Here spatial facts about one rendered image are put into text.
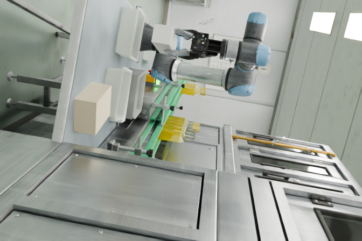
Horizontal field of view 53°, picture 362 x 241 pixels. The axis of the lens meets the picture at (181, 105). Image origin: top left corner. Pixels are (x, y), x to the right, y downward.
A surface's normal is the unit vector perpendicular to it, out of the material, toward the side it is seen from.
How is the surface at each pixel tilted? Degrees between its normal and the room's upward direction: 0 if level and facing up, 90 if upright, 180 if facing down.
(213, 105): 90
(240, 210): 90
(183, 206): 90
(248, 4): 90
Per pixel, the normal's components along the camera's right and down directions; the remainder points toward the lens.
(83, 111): -0.13, 0.40
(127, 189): 0.14, -0.95
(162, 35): -0.06, -0.01
